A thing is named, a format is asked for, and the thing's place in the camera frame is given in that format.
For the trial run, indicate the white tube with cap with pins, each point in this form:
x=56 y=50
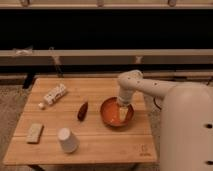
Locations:
x=53 y=96

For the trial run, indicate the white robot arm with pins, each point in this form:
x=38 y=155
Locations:
x=186 y=133

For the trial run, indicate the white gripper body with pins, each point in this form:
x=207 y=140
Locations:
x=124 y=97

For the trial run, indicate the orange ceramic bowl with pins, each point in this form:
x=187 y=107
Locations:
x=109 y=111

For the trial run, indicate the beige rectangular sponge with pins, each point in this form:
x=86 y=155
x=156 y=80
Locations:
x=34 y=133

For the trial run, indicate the dark red brown object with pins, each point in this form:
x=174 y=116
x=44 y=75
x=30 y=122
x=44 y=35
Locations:
x=82 y=112

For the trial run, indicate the wooden table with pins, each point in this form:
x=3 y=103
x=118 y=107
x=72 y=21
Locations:
x=98 y=142

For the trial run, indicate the grey metal rail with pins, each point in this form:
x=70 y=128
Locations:
x=104 y=57

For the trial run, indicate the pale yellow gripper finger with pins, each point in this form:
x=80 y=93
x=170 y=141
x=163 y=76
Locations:
x=123 y=113

